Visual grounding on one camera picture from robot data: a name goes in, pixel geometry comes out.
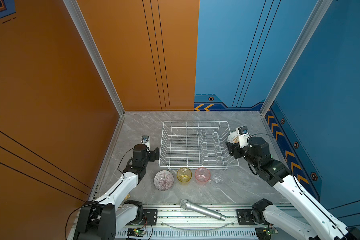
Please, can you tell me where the right circuit board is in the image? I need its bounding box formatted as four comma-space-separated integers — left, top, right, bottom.
256, 229, 277, 240

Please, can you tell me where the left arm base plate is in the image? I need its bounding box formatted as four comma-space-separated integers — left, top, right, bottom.
138, 209, 158, 226

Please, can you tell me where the striped ceramic bowl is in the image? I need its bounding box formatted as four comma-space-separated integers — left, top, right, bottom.
154, 170, 174, 191

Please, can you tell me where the white wire dish rack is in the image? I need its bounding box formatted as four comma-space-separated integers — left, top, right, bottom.
159, 121, 239, 170

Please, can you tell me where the aluminium corner post left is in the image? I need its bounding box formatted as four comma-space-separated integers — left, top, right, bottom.
63, 0, 125, 117

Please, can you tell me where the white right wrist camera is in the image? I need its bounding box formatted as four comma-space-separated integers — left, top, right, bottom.
237, 126, 250, 148

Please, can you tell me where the pink glass cup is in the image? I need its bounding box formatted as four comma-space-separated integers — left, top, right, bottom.
195, 168, 211, 186

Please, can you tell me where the aluminium corner post right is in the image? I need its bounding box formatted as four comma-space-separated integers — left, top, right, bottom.
260, 0, 333, 117

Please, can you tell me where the aluminium corner post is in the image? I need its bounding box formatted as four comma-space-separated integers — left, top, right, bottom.
260, 0, 333, 117
63, 0, 125, 117

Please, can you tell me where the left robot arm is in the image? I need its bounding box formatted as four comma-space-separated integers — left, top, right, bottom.
73, 142, 160, 240

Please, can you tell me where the silver microphone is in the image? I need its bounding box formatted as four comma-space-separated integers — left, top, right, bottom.
180, 199, 226, 221

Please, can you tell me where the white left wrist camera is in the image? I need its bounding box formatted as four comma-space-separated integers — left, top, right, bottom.
142, 135, 150, 149

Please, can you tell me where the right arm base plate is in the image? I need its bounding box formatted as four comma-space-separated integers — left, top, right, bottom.
236, 209, 257, 226

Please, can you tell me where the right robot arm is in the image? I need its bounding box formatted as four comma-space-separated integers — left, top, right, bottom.
226, 135, 360, 240

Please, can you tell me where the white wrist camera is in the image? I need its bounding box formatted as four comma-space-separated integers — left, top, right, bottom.
142, 135, 150, 149
237, 126, 250, 148

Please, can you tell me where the clear glass cup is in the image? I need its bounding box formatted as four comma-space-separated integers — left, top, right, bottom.
211, 171, 225, 187

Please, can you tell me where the yellow glass cup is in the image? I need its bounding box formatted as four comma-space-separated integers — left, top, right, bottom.
177, 168, 193, 185

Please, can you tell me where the green circuit board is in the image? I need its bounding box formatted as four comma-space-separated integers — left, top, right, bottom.
127, 228, 147, 239

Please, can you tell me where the aluminium front rail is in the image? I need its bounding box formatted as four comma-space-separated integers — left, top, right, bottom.
127, 204, 270, 231

